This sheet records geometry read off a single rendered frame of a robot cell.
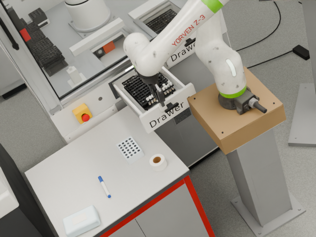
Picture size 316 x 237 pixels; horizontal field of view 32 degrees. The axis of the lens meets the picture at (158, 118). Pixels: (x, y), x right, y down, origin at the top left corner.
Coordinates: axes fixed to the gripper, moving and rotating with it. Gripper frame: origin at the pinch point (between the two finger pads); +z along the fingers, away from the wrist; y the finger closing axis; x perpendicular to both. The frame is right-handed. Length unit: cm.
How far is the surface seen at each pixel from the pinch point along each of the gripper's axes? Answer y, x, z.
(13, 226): -17, -86, 28
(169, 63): -33.0, 21.3, 9.6
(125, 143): -6.9, -21.7, 13.8
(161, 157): 14.1, -13.5, 13.3
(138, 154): 3.3, -20.2, 14.9
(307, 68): -53, 116, 93
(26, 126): -165, -60, 93
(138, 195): 21.1, -31.6, 17.3
